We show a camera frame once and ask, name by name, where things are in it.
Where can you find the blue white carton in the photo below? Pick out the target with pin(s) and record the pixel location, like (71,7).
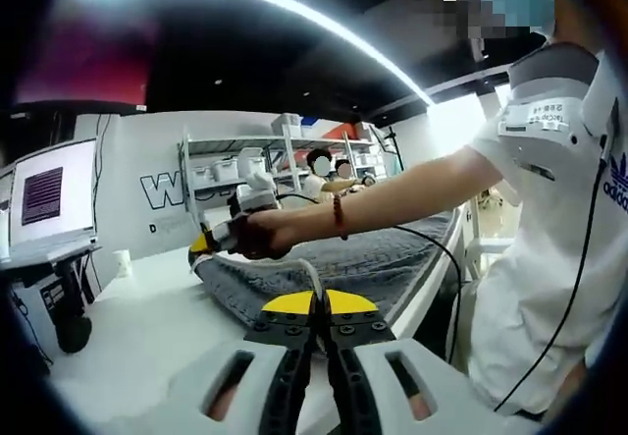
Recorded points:
(310,125)

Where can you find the red white carton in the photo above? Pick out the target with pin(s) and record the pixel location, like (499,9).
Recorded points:
(338,131)

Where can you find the person's right hand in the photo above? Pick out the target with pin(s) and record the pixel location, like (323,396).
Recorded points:
(262,233)

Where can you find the black rolling stand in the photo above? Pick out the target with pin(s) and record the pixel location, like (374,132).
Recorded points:
(66,302)

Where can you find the metal shelf rack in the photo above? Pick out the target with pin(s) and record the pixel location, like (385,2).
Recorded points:
(294,145)

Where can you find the grey towel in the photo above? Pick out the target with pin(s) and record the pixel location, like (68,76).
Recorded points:
(353,268)

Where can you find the black tripod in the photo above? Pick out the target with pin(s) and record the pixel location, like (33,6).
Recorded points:
(396,149)

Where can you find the stacked white bins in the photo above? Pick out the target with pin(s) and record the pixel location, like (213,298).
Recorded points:
(287,124)

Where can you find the white paper cup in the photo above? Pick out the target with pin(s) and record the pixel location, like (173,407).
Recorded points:
(122,264)

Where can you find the tall white storage box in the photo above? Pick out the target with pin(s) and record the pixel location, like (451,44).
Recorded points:
(251,160)

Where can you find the white chest device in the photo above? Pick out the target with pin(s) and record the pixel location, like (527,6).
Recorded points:
(554,69)

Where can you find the open laptop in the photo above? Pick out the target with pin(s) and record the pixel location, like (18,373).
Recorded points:
(49,192)

